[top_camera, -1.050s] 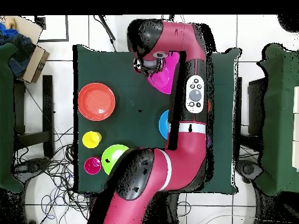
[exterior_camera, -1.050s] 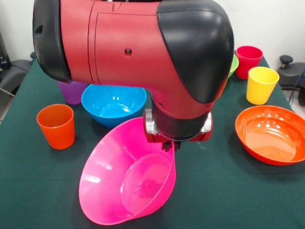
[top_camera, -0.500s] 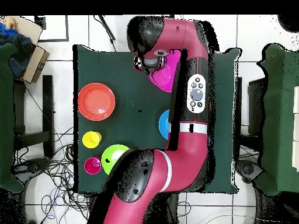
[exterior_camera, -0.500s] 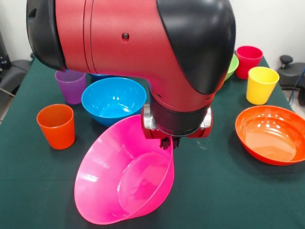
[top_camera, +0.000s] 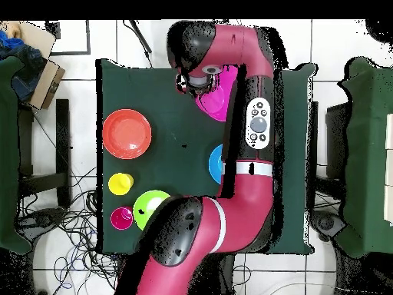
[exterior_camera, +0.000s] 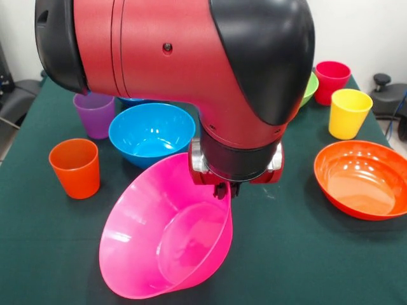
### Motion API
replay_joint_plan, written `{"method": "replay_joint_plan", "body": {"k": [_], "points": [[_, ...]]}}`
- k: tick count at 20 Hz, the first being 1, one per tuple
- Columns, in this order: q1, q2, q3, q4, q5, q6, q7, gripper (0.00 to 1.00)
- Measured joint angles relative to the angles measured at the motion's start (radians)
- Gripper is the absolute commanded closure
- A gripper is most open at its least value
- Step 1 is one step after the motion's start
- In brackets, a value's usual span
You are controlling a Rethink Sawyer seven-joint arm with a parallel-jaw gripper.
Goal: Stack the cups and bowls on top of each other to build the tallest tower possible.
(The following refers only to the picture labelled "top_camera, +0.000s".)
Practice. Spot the pink large plastic bowl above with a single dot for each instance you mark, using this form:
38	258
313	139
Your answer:
218	104

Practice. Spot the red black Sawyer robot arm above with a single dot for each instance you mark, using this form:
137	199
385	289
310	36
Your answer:
242	199

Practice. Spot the light blue medium bowl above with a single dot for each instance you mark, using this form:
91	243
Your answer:
215	164

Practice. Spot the orange shallow plastic bowl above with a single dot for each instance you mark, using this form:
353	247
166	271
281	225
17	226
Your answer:
126	134

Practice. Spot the lemon yellow plastic cup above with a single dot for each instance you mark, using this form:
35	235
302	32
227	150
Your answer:
120	183

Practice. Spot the dark green tablecloth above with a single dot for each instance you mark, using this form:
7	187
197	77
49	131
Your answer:
159	92

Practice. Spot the crimson plastic cup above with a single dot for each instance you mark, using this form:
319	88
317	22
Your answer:
122	218

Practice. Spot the black tripod leg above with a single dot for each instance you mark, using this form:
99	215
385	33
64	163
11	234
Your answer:
141	36

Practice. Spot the green cloth covered table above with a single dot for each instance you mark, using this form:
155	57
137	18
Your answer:
359	153
7	153

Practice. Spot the brown cardboard box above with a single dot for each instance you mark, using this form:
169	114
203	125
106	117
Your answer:
46	86

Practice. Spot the white boxes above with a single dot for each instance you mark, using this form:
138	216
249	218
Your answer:
390	169

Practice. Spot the tan cardboard sheet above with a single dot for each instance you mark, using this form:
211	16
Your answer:
36	37

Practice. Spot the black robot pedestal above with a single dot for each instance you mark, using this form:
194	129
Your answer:
221	276

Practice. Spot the black chair frame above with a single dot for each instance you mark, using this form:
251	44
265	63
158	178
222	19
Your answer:
63	138
336	138

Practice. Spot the black pedestal foot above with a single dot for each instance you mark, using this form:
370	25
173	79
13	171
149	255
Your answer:
40	218
327	222

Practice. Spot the black square floor frame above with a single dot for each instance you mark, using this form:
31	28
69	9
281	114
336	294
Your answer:
88	37

